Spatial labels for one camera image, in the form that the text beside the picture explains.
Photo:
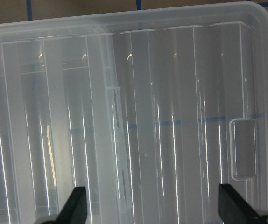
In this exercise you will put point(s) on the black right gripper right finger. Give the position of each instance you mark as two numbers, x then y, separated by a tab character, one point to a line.
234	209

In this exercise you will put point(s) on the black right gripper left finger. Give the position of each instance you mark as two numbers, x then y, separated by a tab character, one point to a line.
74	211

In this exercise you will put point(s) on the clear plastic box lid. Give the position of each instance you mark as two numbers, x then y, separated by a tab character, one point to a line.
134	116

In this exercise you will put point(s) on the clear plastic storage box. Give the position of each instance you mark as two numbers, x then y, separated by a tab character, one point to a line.
61	123

